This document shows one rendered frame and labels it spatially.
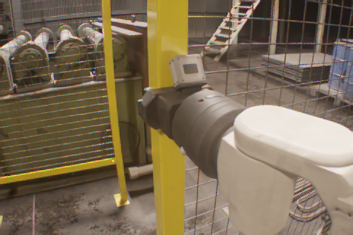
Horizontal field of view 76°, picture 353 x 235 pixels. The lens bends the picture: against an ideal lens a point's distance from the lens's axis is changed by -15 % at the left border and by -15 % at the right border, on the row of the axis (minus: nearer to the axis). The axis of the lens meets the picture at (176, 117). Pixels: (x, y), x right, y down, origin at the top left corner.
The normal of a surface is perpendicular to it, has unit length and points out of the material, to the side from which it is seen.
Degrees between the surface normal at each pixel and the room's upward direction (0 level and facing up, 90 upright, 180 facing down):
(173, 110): 90
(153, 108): 90
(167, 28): 90
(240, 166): 94
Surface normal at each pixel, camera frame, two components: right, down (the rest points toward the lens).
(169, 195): 0.42, 0.37
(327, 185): -0.71, 0.36
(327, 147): -0.07, -0.89
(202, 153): -0.35, 0.35
